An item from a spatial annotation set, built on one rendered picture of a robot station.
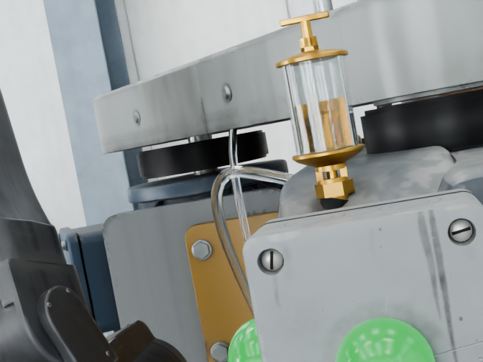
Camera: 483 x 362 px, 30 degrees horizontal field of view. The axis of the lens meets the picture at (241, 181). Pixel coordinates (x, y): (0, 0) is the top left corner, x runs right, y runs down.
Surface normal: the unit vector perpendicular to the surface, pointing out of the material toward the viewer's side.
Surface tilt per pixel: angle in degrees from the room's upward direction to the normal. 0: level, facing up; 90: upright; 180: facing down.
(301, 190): 23
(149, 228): 90
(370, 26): 90
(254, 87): 90
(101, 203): 90
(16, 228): 70
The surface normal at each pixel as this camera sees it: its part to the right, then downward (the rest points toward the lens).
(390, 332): 0.02, -0.74
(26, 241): 0.77, -0.47
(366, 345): -0.44, -0.51
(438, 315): -0.17, 0.08
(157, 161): -0.62, 0.15
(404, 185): -0.24, -0.82
